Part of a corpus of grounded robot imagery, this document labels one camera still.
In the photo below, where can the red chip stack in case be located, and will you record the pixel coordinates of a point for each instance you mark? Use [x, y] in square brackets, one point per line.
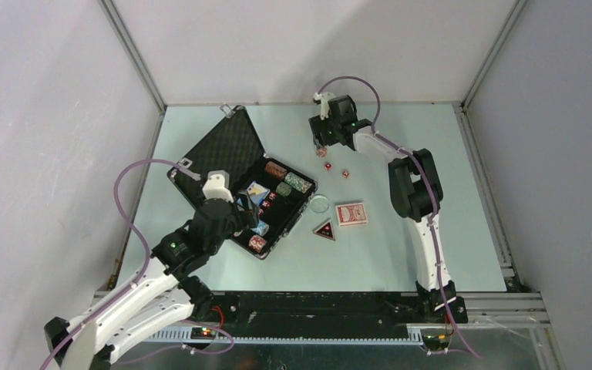
[257, 243]

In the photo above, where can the brown chip stack in case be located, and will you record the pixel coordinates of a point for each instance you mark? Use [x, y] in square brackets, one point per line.
[275, 170]

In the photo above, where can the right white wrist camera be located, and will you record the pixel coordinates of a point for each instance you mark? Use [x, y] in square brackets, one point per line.
[323, 99]

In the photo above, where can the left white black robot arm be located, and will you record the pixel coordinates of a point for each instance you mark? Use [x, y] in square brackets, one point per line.
[164, 290]

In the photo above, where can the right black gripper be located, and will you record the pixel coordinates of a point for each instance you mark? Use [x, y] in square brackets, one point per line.
[317, 126]

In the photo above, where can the blue playing card deck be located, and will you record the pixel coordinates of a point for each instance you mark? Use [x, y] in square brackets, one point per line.
[258, 193]

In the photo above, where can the light blue chip stack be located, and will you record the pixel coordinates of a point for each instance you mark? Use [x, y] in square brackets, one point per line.
[261, 229]

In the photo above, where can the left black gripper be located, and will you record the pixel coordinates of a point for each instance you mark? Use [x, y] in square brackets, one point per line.
[250, 209]

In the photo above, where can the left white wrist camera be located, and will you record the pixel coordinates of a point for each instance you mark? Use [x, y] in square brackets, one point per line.
[216, 186]

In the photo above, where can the green white chip stack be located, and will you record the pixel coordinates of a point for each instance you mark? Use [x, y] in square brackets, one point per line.
[297, 182]

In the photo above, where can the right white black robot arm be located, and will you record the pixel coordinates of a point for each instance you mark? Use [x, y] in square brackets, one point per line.
[415, 193]

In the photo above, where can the red dice in case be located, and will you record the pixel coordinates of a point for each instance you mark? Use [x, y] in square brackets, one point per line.
[268, 200]

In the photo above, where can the red white chip stack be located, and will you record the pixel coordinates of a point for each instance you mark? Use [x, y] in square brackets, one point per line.
[322, 152]

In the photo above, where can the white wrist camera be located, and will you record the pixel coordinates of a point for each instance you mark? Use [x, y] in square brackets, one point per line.
[323, 99]
[216, 186]

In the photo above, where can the black aluminium poker case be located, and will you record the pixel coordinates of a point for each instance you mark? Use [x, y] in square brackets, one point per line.
[233, 145]

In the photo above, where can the black triangular all-in button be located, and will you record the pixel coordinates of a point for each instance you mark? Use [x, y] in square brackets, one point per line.
[325, 230]

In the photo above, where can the clear round dealer button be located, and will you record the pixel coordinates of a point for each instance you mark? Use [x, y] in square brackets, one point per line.
[319, 204]

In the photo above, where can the red playing card deck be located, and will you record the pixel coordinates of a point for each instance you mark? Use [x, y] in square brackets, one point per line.
[351, 214]

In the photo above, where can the green chip stack in case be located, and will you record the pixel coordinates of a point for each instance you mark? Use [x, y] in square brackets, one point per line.
[283, 189]

